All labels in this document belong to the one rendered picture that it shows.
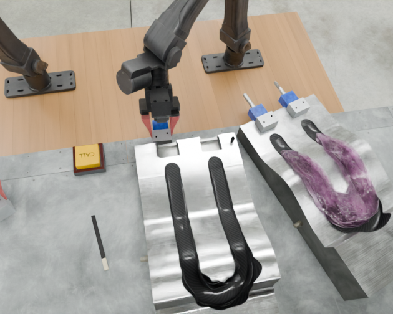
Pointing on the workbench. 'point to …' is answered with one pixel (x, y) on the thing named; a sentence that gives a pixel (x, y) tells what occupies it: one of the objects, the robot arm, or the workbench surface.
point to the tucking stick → (100, 243)
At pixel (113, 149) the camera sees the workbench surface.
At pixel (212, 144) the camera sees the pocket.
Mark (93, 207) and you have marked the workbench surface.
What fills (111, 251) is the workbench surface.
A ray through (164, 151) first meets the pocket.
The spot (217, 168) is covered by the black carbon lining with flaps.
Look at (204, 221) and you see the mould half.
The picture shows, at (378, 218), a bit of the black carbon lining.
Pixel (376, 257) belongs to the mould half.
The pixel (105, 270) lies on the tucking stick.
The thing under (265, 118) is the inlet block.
